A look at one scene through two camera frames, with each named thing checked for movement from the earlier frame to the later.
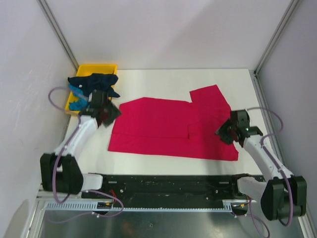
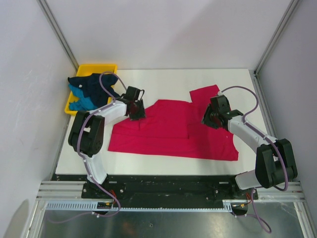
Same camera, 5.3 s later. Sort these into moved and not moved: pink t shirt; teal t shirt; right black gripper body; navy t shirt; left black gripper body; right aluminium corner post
Moved: left black gripper body; right black gripper body
Not moved: right aluminium corner post; teal t shirt; navy t shirt; pink t shirt
